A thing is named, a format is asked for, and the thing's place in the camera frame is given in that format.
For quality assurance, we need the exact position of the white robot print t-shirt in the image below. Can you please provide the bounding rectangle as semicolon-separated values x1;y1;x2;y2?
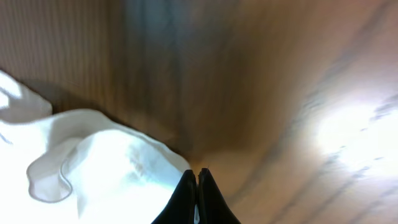
1;73;190;223

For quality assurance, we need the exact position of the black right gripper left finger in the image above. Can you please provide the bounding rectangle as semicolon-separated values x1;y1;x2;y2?
152;170;197;224

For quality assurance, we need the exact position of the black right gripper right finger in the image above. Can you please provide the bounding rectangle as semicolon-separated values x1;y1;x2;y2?
198;168;241;224

